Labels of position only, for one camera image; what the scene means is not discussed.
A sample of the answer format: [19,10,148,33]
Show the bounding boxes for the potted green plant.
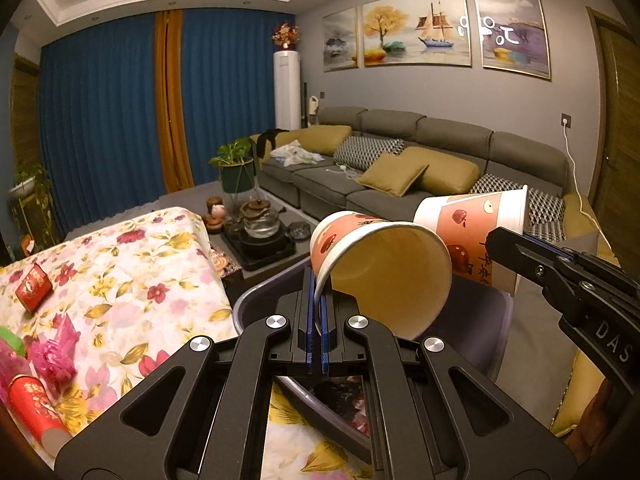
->
[208,139,257,194]

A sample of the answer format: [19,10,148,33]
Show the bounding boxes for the purple abstract painting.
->
[473,0,552,81]

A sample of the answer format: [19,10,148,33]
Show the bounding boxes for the orange curtain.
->
[153,8,195,192]

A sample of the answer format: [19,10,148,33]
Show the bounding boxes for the grey plastic bin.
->
[232,260,516,457]

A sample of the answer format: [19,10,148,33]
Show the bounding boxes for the blue curtain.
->
[38,9,169,232]
[181,7,282,189]

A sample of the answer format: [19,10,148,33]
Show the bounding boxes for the yellow long pillow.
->
[400,146,481,196]
[270,125,354,157]

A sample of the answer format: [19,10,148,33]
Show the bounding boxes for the floral tablecloth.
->
[0,206,372,480]

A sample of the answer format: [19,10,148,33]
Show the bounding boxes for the apple print paper cup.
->
[413,185,529,296]
[309,211,454,341]

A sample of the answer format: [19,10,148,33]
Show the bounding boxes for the wooden door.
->
[586,6,640,221]

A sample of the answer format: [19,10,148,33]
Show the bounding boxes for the patterned box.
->
[209,247,242,279]

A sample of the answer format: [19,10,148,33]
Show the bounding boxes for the red paper cup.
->
[7,374,74,454]

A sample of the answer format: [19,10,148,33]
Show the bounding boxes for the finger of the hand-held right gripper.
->
[483,227,567,302]

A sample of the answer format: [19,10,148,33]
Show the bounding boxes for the grey landscape painting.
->
[322,8,360,73]

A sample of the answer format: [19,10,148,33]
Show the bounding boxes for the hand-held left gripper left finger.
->
[54,265,317,480]

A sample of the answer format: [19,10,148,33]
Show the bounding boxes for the white wall cable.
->
[564,124,602,242]

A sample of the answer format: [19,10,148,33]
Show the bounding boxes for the white clothes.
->
[270,142,324,167]

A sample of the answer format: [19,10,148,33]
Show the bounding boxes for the white standing air conditioner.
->
[273,50,302,131]

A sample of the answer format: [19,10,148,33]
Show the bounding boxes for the red packet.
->
[14,263,54,314]

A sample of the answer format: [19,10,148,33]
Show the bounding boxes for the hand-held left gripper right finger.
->
[322,294,574,480]

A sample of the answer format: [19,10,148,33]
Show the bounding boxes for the yellow square pillow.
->
[357,153,424,197]

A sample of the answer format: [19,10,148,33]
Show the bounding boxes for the white charging cable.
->
[324,164,367,182]

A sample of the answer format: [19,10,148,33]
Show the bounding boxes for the black white patterned pillow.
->
[470,173,567,227]
[332,135,405,171]

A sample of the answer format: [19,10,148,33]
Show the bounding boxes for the white stick vacuum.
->
[301,80,322,128]

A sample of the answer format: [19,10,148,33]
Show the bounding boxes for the trailing plant on stand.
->
[9,160,54,252]

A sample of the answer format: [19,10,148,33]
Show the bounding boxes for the golden flower decoration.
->
[272,22,301,52]

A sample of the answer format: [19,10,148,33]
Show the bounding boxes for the grey sectional sofa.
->
[260,106,607,437]

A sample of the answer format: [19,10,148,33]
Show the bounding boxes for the sailboat painting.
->
[361,0,472,68]

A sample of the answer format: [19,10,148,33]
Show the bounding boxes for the red plastic bag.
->
[315,377,372,434]

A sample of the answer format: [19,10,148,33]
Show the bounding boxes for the black garment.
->
[249,129,284,162]

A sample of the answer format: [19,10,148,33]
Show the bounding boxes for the glass teapot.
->
[239,198,282,239]

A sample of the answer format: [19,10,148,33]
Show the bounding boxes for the pink plastic bag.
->
[26,311,79,382]

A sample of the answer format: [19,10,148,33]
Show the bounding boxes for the green foam net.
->
[0,327,26,362]

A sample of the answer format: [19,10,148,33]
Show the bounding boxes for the black tea tray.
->
[222,224,297,272]

